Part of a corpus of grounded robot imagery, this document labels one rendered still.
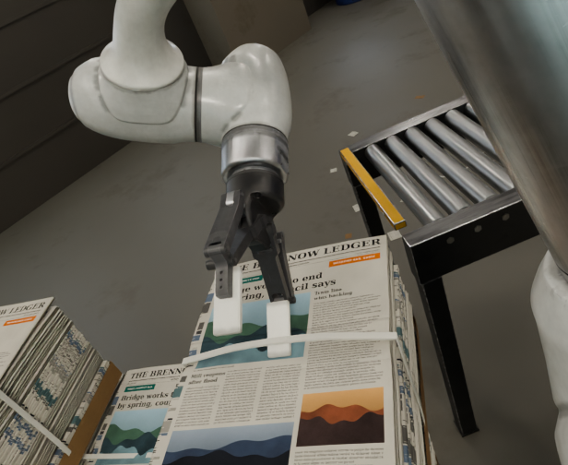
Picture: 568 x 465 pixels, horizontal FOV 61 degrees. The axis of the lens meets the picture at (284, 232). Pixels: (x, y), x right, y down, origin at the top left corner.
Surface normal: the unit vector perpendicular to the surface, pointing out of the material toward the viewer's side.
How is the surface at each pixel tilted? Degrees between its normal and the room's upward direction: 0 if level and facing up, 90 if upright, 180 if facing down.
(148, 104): 106
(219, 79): 35
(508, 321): 0
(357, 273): 1
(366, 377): 2
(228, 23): 90
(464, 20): 95
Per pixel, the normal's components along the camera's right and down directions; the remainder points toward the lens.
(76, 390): 0.93, -0.18
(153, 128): 0.11, 0.81
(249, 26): 0.69, 0.20
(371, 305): -0.37, -0.69
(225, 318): -0.37, -0.38
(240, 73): 0.03, -0.47
